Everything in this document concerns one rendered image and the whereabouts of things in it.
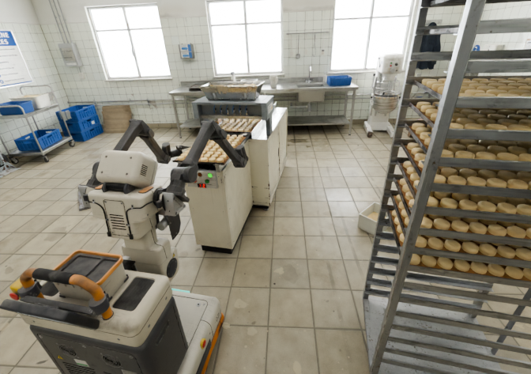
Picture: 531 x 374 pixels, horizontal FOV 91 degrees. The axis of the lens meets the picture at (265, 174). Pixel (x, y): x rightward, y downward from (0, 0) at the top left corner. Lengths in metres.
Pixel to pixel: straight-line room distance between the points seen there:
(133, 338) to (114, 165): 0.68
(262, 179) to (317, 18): 3.67
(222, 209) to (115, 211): 0.99
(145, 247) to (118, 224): 0.18
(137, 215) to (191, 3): 4.97
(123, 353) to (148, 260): 0.41
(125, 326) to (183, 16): 5.36
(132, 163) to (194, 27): 4.75
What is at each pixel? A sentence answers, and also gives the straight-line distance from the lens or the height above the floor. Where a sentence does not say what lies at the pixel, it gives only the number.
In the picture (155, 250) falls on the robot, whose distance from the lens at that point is 1.45.
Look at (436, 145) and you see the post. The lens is 0.91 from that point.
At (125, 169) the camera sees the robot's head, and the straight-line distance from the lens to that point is 1.27.
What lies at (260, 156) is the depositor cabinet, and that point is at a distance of 2.57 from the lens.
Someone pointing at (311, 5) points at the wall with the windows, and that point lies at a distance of 5.61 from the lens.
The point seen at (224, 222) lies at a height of 0.37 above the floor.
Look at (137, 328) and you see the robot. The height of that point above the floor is 0.79.
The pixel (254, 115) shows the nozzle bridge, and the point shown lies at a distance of 2.50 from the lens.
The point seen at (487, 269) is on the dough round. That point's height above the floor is 0.88.
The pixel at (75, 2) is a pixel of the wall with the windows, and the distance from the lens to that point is 6.82.
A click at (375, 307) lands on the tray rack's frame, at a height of 0.15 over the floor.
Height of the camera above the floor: 1.68
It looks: 27 degrees down
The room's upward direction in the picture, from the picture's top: 3 degrees counter-clockwise
